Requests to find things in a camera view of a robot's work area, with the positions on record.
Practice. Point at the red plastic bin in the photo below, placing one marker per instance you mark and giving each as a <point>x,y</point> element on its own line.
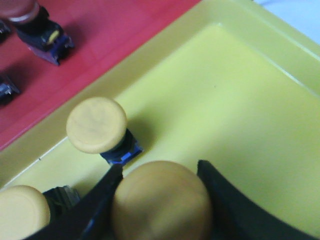
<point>103,31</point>

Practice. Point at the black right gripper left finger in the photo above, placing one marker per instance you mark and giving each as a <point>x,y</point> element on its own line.
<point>90,218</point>

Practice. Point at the yellow plastic tray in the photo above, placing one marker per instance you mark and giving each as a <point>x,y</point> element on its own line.
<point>227,82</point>

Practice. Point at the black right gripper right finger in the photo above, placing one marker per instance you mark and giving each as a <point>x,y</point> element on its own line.
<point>236,217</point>

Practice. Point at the red mushroom push button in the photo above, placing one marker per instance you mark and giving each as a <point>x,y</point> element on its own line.
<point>8,90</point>
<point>4,31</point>
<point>32,23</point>

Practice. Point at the yellow mushroom push button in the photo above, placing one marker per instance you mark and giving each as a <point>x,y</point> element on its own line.
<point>24,210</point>
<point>99,125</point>
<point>161,200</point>

